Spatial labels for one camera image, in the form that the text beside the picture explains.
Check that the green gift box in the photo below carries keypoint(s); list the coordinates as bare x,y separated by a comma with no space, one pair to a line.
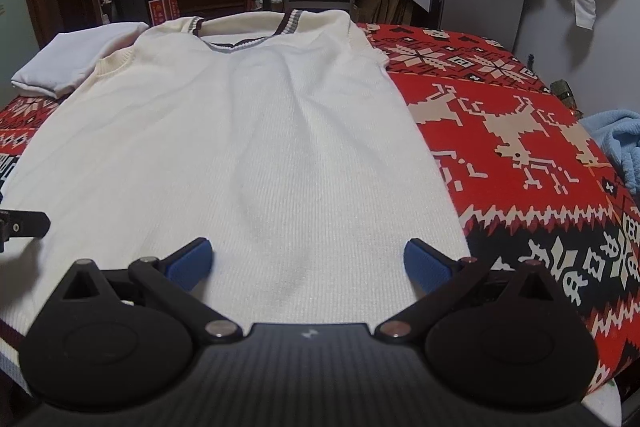
562,94

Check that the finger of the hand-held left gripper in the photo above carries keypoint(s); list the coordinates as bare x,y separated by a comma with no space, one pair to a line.
27,224

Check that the cream knit vest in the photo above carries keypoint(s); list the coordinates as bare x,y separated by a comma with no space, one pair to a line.
250,132

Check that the upright cardboard sheets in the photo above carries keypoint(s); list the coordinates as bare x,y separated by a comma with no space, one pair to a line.
380,7

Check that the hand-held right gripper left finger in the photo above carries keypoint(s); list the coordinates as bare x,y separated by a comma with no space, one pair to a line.
192,264

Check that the tall red box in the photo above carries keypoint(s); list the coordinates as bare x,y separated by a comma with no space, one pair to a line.
171,9
156,13

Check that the light blue fleece garment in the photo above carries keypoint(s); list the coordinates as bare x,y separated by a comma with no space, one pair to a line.
617,142

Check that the white top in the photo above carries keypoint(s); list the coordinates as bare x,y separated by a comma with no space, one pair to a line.
75,57

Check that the red patterned tablecloth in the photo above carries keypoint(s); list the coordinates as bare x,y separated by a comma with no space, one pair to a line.
500,147

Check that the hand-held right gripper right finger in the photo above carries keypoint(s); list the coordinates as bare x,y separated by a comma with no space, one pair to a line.
425,264

